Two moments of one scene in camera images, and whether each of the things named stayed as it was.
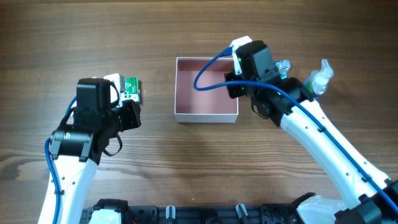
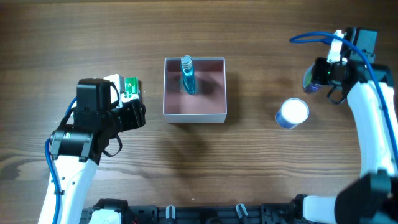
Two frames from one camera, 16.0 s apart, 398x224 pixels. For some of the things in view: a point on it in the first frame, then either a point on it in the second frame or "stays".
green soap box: x=132 y=89 stays
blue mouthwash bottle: x=283 y=66 → x=187 y=73
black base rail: x=241 y=214 stays
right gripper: x=234 y=86 → x=316 y=73
